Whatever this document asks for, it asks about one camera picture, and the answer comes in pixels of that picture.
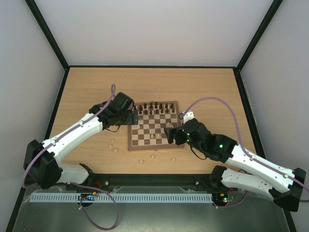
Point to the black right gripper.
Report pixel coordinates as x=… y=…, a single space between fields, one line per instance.
x=175 y=135

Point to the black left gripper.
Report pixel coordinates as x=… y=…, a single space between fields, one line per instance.
x=130 y=121

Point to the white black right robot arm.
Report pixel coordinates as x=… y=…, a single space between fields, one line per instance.
x=281 y=185

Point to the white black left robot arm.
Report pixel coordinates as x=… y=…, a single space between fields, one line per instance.
x=43 y=160

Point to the wooden chess board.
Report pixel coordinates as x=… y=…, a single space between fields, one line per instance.
x=152 y=118

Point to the black front mounting rail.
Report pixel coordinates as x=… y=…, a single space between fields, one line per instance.
x=154 y=181

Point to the light blue slotted cable duct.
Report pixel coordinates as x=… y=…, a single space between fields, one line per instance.
x=120 y=198

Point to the black left frame post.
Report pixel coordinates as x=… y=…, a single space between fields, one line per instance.
x=32 y=5

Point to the black frame post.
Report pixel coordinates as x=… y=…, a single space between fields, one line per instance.
x=32 y=5
x=259 y=33

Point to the black right frame post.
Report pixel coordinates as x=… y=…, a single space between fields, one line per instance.
x=259 y=33

